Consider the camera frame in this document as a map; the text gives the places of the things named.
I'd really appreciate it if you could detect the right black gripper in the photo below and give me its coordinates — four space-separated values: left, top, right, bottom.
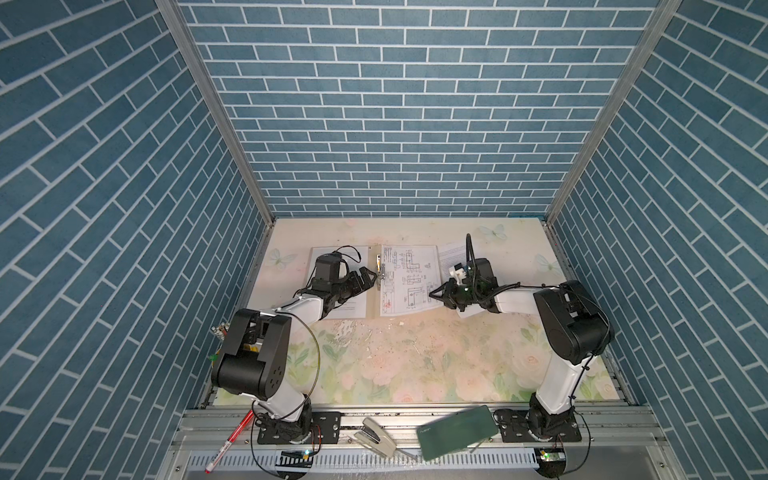
428 278 481 312

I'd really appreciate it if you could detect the text printed paper sheet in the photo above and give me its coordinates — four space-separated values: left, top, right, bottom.
310 245 370 320

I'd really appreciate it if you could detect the small-text printed paper sheet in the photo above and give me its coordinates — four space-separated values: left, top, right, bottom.
437 242 483 319

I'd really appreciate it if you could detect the diagram printed paper sheet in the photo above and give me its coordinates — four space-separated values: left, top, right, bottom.
380 245 442 317

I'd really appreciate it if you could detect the beige cardboard file folder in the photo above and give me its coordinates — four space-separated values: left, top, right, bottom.
302 244 445 320

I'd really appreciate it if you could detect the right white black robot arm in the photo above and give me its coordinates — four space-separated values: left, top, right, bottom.
429 258 614 442

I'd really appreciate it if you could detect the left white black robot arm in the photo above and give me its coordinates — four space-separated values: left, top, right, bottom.
211 250 377 443

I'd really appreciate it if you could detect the metal folder clip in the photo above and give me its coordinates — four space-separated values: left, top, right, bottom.
376 254 384 290

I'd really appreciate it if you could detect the coloured pencils bundle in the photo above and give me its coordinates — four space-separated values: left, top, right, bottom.
208 323 230 364

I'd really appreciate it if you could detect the green notebook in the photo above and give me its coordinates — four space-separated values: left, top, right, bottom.
416 405 499 461

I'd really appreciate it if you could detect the grey stapler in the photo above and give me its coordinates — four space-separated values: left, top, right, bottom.
353 417 397 459

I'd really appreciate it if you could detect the red white marker pen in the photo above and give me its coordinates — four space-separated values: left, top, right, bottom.
204 411 255 474

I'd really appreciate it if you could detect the left controller board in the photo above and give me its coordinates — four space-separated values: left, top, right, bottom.
275 451 314 480

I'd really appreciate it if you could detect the controller board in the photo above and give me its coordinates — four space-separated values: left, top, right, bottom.
275 451 314 480
534 448 567 479

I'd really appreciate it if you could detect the right controller board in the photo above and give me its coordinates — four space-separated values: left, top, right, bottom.
534 448 567 479

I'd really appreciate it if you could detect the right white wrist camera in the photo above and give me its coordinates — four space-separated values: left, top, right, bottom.
449 264 469 284

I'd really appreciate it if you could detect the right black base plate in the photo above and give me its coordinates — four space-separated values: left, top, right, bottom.
493 409 582 443

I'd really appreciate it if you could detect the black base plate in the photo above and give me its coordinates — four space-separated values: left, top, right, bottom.
493 409 582 443
254 411 341 445

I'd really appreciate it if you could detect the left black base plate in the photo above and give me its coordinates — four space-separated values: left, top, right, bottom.
254 411 341 445

